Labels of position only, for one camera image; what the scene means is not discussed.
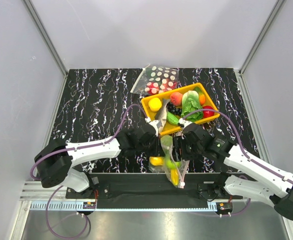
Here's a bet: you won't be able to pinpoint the red fake tomato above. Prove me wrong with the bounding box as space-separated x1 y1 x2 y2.
202 105 215 118

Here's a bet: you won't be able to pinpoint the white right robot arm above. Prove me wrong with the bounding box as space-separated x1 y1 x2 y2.
173 135 293 221

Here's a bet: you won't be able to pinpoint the fake peach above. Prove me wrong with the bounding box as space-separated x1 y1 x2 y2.
170 92 183 106

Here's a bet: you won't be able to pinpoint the yellow fake lemon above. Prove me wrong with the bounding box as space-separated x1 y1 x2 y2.
149 156 164 166

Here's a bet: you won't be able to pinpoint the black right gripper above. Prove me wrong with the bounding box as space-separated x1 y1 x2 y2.
169 135 203 162

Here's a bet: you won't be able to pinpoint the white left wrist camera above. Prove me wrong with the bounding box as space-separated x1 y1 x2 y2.
144 117 165 137

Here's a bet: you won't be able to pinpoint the fake black grapes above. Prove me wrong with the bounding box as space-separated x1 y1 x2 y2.
166 102 182 116

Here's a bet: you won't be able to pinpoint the polka dot zip bag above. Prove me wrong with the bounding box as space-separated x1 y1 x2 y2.
130 64 180 96

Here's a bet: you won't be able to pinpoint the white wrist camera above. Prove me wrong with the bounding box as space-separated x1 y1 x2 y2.
178 118 193 129
144 117 165 137

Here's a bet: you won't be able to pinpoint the green fake cucumber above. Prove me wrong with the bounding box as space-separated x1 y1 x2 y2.
166 111 179 126

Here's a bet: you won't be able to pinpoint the small fake carrot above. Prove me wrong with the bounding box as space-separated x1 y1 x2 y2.
198 92 206 106

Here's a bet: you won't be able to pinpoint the yellow plastic bin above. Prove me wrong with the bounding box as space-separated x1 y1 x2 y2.
141 83 220 136

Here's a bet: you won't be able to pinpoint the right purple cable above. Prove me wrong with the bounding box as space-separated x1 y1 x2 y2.
181 108 293 196

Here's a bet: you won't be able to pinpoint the green fake cabbage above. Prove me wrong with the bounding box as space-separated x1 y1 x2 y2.
181 90 204 122

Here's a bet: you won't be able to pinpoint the yellow fake banana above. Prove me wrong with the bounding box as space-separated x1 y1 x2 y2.
169 168 180 187

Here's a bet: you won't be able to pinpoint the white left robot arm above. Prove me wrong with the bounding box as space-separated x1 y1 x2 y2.
34 120 164 198

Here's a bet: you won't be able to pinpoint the clear zip top bag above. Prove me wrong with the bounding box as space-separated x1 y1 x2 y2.
149 135 190 189

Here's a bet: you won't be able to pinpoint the purple cable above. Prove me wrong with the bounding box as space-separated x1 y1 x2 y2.
30 103 154 181
181 108 293 196

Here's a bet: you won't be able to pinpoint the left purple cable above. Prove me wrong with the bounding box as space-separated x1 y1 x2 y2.
30 103 154 181

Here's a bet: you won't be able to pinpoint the green fake apple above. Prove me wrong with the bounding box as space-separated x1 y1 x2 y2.
164 157 181 169

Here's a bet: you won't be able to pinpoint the grey fake fish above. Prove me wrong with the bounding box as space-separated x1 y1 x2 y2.
154 99 171 121

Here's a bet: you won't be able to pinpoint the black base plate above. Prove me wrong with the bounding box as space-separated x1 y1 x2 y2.
65 172 237 202

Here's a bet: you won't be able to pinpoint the green fake leaf vegetable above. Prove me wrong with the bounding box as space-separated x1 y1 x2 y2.
160 135 173 150

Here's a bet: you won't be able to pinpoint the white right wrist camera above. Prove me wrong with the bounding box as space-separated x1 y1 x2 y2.
178 118 193 129

